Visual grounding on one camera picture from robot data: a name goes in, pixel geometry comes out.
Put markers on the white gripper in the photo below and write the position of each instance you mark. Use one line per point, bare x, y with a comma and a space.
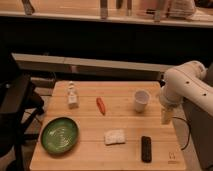
166, 115

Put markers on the green round bowl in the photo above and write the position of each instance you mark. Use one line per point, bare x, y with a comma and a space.
59, 135

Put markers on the white paper cup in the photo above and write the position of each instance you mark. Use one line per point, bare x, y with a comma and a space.
141, 100

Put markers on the black remote control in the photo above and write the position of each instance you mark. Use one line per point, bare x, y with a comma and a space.
146, 149

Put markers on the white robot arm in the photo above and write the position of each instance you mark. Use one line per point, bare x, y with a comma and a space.
185, 81

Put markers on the black office chair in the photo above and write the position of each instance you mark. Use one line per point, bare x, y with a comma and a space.
19, 105

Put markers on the small clear bottle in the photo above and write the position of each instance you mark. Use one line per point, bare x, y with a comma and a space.
72, 96

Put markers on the white sponge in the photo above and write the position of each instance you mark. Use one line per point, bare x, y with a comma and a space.
114, 137

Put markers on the red orange pepper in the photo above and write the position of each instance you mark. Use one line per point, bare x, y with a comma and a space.
101, 105

